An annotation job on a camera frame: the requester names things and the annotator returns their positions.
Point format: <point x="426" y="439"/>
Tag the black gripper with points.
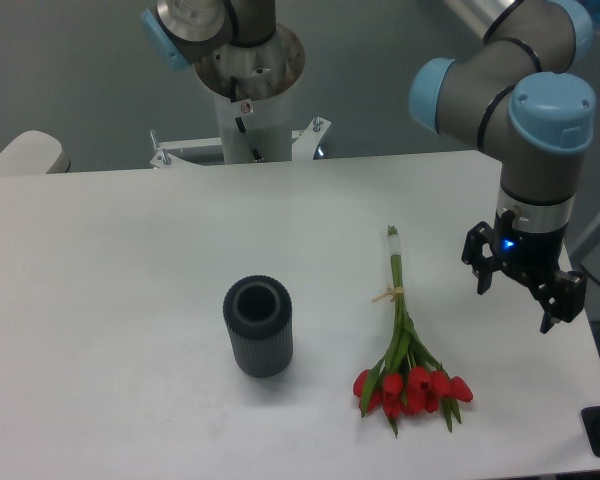
<point x="532" y="260"/>

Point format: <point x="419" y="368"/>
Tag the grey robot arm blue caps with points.
<point x="517" y="102"/>

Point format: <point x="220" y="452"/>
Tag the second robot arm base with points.
<point x="238" y="48"/>

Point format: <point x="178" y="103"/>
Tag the red tulip bouquet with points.
<point x="408" y="380"/>

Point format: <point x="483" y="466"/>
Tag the dark grey ribbed vase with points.
<point x="257" y="312"/>

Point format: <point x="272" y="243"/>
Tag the beige chair back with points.
<point x="33" y="153"/>

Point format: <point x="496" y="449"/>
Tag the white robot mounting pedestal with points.
<point x="250" y="131"/>

